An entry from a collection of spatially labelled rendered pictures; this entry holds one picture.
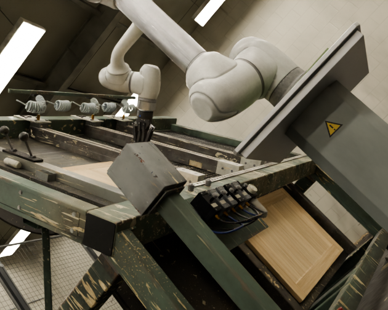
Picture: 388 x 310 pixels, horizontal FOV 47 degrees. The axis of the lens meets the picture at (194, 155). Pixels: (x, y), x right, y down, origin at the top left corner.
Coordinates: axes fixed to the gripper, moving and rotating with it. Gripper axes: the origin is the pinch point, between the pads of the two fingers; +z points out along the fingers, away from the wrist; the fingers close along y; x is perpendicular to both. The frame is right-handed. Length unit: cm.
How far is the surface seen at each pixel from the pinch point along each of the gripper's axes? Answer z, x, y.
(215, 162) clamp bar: 3.4, -34.9, -23.7
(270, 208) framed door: 30, -74, -45
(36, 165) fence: 4, 50, 13
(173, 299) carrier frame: 18, 73, -71
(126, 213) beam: 2, 66, -47
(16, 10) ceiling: -73, -164, 310
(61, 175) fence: 5, 50, -1
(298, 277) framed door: 49, -38, -78
